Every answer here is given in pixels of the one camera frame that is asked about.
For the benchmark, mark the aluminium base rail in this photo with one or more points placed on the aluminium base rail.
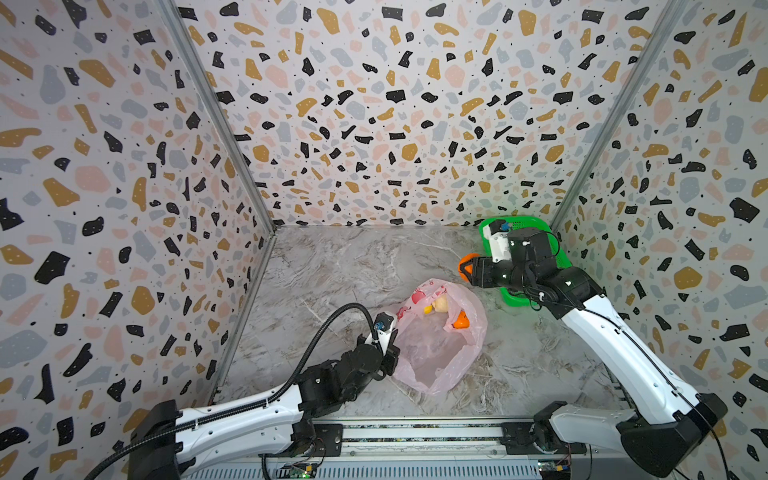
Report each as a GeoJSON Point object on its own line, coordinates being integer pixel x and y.
{"type": "Point", "coordinates": [437, 448]}

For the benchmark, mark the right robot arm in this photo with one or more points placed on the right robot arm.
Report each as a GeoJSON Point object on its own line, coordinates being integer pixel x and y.
{"type": "Point", "coordinates": [668, 418]}

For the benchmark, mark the orange tangerine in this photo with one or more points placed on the orange tangerine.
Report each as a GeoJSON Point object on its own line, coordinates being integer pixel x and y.
{"type": "Point", "coordinates": [466, 267]}
{"type": "Point", "coordinates": [462, 321]}

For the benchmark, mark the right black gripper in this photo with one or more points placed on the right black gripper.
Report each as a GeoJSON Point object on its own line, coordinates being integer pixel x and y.
{"type": "Point", "coordinates": [484, 273]}

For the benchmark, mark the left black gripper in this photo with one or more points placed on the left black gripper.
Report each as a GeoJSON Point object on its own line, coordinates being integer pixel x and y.
{"type": "Point", "coordinates": [390, 359]}

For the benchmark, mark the green plastic basket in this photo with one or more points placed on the green plastic basket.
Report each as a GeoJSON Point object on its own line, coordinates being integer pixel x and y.
{"type": "Point", "coordinates": [536, 256]}

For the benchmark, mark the pink plastic bag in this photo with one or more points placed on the pink plastic bag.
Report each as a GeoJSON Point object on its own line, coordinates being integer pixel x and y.
{"type": "Point", "coordinates": [433, 355]}

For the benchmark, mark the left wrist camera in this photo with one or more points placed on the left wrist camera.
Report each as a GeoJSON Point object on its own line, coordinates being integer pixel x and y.
{"type": "Point", "coordinates": [386, 326]}

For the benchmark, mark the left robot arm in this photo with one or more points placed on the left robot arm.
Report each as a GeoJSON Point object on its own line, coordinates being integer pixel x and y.
{"type": "Point", "coordinates": [175, 442]}

